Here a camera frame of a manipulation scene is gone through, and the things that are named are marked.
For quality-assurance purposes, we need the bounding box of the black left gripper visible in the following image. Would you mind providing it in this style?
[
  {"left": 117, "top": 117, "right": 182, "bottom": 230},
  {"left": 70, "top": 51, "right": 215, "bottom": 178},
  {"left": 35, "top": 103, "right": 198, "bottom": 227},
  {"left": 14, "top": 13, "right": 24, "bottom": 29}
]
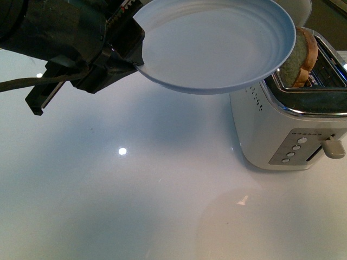
[{"left": 25, "top": 0, "right": 145, "bottom": 116}]

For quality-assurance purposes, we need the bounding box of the light blue plate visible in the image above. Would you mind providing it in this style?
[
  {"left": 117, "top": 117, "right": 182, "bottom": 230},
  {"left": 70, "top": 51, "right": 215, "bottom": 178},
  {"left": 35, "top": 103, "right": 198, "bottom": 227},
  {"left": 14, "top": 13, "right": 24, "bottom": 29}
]
[{"left": 134, "top": 1, "right": 296, "bottom": 94}]

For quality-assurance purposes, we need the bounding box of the bread slice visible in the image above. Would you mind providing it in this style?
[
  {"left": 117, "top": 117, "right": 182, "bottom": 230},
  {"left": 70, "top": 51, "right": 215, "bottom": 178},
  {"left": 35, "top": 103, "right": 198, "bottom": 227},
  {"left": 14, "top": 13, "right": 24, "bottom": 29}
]
[{"left": 279, "top": 27, "right": 318, "bottom": 88}]

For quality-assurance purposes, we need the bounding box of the white chrome two-slot toaster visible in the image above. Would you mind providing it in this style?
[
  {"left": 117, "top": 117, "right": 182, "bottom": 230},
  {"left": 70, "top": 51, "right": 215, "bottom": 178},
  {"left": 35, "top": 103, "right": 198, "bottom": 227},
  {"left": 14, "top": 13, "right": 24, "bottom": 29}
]
[{"left": 230, "top": 31, "right": 346, "bottom": 171}]

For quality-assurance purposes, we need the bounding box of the black braided cable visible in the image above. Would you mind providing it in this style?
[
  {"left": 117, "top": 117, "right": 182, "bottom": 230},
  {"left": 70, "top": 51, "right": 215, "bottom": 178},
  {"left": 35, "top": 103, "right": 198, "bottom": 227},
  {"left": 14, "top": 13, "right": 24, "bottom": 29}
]
[{"left": 0, "top": 64, "right": 90, "bottom": 93}]

